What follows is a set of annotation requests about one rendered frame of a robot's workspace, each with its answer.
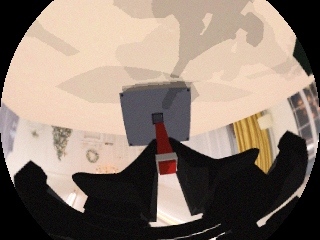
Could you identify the red peg with grey band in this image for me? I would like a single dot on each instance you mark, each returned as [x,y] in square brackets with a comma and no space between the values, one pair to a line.
[166,161]

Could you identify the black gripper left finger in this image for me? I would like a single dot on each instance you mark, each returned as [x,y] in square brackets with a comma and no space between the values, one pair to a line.
[136,184]

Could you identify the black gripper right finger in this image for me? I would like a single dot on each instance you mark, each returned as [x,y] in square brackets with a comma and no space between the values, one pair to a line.
[199,174]

